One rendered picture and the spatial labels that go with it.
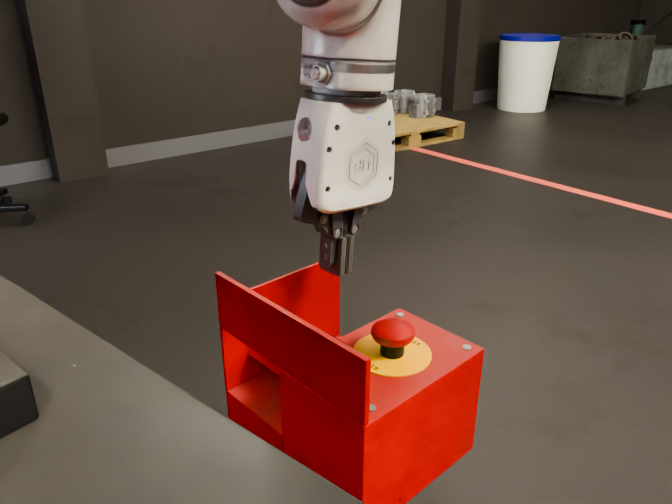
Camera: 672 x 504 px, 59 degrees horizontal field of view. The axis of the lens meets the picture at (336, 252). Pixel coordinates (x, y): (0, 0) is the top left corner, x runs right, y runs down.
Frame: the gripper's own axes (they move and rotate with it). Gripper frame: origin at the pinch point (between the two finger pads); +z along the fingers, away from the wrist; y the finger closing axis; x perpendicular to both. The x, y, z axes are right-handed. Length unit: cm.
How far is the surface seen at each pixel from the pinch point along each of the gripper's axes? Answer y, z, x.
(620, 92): 584, 20, 207
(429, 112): 351, 37, 260
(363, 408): -10.6, 5.6, -14.8
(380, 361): -3.3, 6.6, -9.9
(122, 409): -27.9, -0.7, -12.6
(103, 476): -30.7, -0.5, -16.6
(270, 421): -9.4, 14.8, -2.1
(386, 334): -3.1, 3.9, -10.1
